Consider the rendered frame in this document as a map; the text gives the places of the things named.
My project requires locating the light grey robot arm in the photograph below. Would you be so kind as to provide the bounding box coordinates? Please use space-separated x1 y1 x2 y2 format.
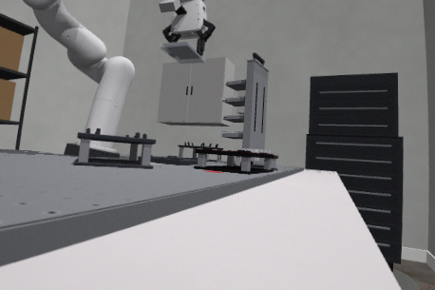
23 0 187 136

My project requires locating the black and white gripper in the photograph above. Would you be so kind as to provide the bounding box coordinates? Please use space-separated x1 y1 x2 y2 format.
162 0 216 56

